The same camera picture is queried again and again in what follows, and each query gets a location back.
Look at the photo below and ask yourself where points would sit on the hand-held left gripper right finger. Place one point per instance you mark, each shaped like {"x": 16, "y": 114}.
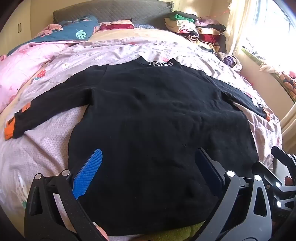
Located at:
{"x": 208, "y": 170}

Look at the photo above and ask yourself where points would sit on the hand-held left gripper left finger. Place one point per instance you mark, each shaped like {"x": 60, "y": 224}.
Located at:
{"x": 89, "y": 173}

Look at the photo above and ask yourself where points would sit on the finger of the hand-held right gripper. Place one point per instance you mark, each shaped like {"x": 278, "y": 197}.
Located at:
{"x": 285, "y": 194}
{"x": 283, "y": 156}

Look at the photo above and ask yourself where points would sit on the black sweater with orange patches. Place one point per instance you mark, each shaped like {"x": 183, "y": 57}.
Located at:
{"x": 150, "y": 115}

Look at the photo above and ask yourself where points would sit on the heap of loose clothes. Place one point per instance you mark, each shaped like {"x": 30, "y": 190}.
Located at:
{"x": 284, "y": 76}

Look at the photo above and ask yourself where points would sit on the pile of folded clothes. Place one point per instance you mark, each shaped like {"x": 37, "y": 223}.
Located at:
{"x": 196, "y": 30}

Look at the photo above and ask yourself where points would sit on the person's left hand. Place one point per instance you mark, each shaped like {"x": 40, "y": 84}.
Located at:
{"x": 103, "y": 234}

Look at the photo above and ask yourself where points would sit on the lilac strawberry printed duvet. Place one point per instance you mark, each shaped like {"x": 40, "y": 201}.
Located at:
{"x": 57, "y": 143}

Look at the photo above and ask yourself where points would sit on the green cloth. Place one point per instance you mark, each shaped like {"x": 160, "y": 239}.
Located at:
{"x": 196, "y": 228}

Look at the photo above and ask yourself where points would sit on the floral cloth bag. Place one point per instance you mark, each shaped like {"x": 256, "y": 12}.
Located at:
{"x": 237, "y": 66}

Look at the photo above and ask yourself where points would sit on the green windowsill mat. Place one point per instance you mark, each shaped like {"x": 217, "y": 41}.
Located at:
{"x": 254, "y": 56}

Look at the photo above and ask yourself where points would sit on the purple garment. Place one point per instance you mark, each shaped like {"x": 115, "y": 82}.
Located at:
{"x": 229, "y": 61}

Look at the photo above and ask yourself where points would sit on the pink quilt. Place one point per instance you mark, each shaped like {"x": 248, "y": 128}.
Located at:
{"x": 20, "y": 69}

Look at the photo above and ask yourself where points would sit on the window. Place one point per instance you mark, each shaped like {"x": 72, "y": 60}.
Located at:
{"x": 272, "y": 27}

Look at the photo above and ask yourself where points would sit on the cream curtain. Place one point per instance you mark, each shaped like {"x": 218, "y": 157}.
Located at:
{"x": 240, "y": 23}

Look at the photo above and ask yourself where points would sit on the blue floral quilt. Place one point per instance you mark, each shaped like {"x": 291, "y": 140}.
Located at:
{"x": 69, "y": 32}

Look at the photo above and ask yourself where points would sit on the beige blanket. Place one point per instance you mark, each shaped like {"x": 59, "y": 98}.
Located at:
{"x": 138, "y": 34}

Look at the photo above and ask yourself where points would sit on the red and white pillow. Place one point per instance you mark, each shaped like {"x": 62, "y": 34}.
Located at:
{"x": 115, "y": 26}

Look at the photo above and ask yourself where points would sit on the blue patterned pillow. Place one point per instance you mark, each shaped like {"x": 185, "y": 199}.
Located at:
{"x": 144, "y": 26}

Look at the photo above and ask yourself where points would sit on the cream wardrobe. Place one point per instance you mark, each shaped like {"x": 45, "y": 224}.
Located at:
{"x": 16, "y": 27}

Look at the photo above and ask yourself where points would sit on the grey quilted headboard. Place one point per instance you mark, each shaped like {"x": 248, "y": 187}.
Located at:
{"x": 115, "y": 10}

